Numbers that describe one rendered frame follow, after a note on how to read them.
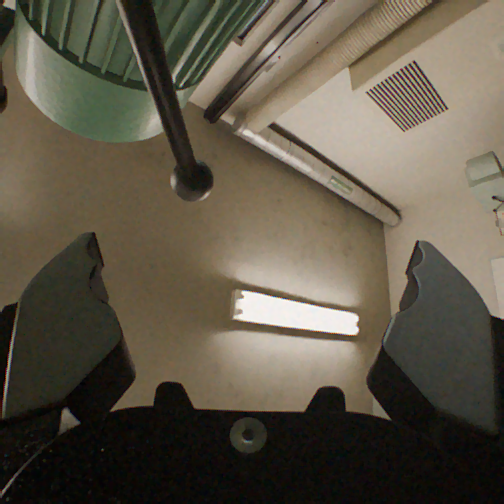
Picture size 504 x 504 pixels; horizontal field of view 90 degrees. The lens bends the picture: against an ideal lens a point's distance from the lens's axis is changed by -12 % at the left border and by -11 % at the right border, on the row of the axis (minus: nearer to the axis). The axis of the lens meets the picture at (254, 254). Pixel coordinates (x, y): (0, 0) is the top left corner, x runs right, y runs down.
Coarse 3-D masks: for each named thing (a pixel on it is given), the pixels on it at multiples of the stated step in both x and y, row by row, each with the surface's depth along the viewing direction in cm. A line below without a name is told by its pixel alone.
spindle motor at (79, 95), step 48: (48, 0) 14; (96, 0) 14; (192, 0) 14; (240, 0) 16; (48, 48) 17; (96, 48) 17; (192, 48) 19; (48, 96) 21; (96, 96) 20; (144, 96) 22
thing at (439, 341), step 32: (416, 256) 10; (416, 288) 8; (448, 288) 8; (416, 320) 7; (448, 320) 7; (480, 320) 7; (384, 352) 6; (416, 352) 6; (448, 352) 6; (480, 352) 6; (384, 384) 6; (416, 384) 5; (448, 384) 5; (480, 384) 5; (416, 416) 5; (448, 416) 5; (480, 416) 5
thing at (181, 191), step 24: (120, 0) 9; (144, 0) 9; (144, 24) 10; (144, 48) 11; (144, 72) 12; (168, 72) 13; (168, 96) 14; (168, 120) 16; (192, 168) 21; (192, 192) 22
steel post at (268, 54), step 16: (304, 0) 119; (320, 0) 115; (288, 16) 128; (304, 16) 123; (272, 32) 138; (288, 32) 132; (272, 48) 141; (256, 64) 151; (272, 64) 150; (240, 80) 162; (224, 96) 174; (208, 112) 187; (224, 112) 187
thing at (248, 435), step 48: (96, 432) 4; (144, 432) 4; (192, 432) 4; (240, 432) 4; (288, 432) 4; (336, 432) 4; (384, 432) 4; (48, 480) 3; (96, 480) 4; (144, 480) 4; (192, 480) 4; (240, 480) 4; (288, 480) 4; (336, 480) 4; (384, 480) 4; (432, 480) 4
